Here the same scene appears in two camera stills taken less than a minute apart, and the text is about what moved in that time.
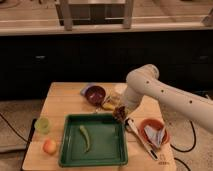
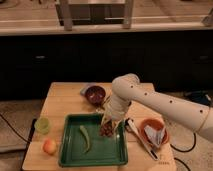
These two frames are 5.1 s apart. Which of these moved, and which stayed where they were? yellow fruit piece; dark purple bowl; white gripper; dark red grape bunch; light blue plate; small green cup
Moved: white gripper; dark red grape bunch
Stayed: small green cup; dark purple bowl; yellow fruit piece; light blue plate
